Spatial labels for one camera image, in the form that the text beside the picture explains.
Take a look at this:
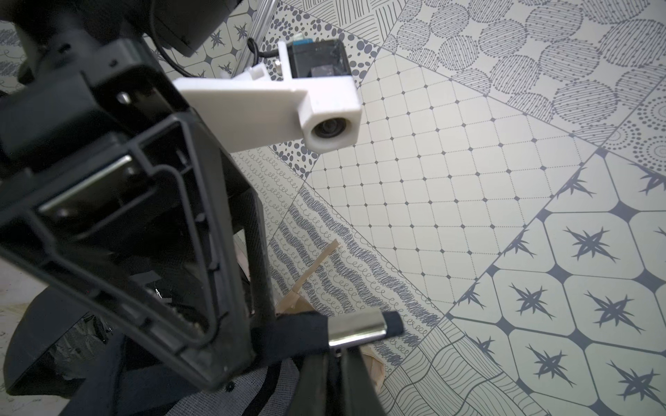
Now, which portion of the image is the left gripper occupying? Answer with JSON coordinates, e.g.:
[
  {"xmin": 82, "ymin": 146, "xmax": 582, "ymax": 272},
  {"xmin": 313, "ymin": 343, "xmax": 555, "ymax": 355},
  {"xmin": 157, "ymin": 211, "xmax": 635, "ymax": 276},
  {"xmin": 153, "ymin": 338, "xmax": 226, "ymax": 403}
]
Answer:
[{"xmin": 1, "ymin": 31, "xmax": 188, "ymax": 172}]

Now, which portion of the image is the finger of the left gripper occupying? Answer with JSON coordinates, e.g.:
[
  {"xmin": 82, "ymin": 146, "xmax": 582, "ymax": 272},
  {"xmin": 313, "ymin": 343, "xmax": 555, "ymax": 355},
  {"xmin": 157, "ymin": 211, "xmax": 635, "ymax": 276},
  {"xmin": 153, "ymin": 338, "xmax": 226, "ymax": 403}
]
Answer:
[
  {"xmin": 1, "ymin": 112, "xmax": 253, "ymax": 369},
  {"xmin": 228, "ymin": 150, "xmax": 276, "ymax": 328}
]

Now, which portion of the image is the beige baseball cap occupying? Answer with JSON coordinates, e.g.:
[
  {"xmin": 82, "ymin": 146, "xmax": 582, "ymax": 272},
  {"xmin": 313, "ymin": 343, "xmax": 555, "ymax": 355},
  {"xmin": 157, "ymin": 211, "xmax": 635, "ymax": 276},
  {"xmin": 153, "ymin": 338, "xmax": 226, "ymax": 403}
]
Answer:
[{"xmin": 276, "ymin": 239, "xmax": 387, "ymax": 393}]

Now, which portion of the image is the black cap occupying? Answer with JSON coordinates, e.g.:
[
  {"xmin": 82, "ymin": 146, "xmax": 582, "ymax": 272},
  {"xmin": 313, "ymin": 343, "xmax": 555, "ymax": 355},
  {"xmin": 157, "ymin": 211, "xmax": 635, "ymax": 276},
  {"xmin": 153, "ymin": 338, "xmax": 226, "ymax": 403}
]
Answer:
[{"xmin": 3, "ymin": 289, "xmax": 404, "ymax": 415}]

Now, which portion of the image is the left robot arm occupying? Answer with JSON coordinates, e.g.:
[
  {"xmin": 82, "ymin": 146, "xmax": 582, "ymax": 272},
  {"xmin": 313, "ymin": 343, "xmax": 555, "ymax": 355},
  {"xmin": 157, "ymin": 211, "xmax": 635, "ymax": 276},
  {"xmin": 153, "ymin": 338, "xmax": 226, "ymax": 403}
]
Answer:
[{"xmin": 1, "ymin": 1, "xmax": 272, "ymax": 390}]

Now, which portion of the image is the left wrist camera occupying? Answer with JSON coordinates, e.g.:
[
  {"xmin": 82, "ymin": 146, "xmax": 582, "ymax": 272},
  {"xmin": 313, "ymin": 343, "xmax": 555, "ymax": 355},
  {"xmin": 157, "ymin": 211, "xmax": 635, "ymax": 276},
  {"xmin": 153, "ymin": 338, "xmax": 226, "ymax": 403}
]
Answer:
[{"xmin": 173, "ymin": 39, "xmax": 362, "ymax": 154}]

